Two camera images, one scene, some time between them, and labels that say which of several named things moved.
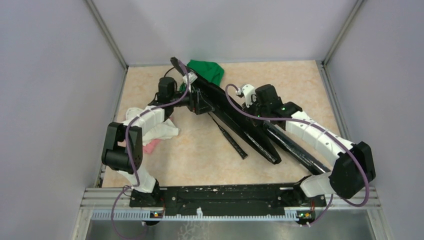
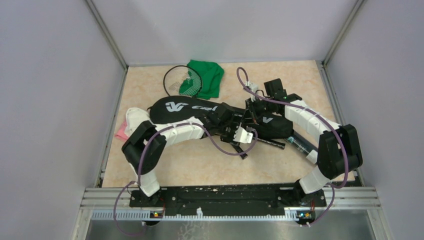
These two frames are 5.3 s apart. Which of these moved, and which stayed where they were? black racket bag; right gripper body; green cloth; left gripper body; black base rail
Moved: black racket bag; left gripper body
Stayed: green cloth; black base rail; right gripper body
